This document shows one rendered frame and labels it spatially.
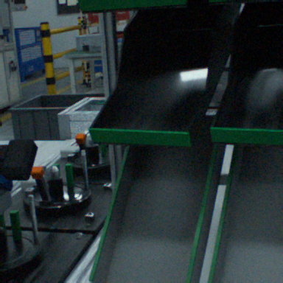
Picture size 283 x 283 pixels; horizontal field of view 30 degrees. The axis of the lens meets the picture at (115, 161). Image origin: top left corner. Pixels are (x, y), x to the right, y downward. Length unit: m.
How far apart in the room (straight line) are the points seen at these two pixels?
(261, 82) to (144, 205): 0.23
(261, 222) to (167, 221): 0.12
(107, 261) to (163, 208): 0.11
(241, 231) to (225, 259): 0.04
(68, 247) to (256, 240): 0.33
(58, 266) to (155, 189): 0.20
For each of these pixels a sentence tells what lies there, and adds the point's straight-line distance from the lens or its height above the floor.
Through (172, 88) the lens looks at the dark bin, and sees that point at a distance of 0.73.
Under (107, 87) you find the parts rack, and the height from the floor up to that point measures 1.24.
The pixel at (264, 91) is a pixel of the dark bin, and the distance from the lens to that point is 0.71.
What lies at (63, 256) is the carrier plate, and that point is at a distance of 0.87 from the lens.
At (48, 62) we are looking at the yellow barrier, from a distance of 7.83.
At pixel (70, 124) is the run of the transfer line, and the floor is 0.92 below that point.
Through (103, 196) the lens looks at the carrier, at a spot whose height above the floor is 0.97.
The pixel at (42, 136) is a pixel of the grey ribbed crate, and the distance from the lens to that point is 2.87.
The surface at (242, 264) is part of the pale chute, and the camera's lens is 0.71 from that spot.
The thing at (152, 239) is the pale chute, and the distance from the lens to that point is 0.73.
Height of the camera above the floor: 1.36
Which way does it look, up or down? 17 degrees down
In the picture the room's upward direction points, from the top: 4 degrees counter-clockwise
